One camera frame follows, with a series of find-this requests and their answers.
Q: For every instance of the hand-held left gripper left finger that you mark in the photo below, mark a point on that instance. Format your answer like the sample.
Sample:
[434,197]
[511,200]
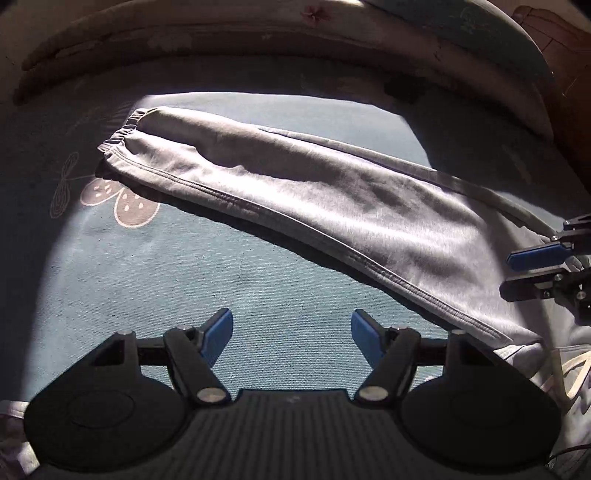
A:
[219,334]

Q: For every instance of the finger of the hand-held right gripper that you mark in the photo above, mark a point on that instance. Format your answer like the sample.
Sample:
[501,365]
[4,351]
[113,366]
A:
[531,286]
[535,256]

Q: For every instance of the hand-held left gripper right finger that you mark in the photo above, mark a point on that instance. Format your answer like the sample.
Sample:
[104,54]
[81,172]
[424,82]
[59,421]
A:
[364,334]

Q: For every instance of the grey sweatpants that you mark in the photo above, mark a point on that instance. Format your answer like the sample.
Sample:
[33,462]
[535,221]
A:
[323,198]

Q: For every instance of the teal pillow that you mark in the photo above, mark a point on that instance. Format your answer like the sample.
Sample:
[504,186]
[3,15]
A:
[461,32]

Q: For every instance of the pink floral folded quilt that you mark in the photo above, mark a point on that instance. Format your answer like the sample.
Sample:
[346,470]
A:
[231,37]

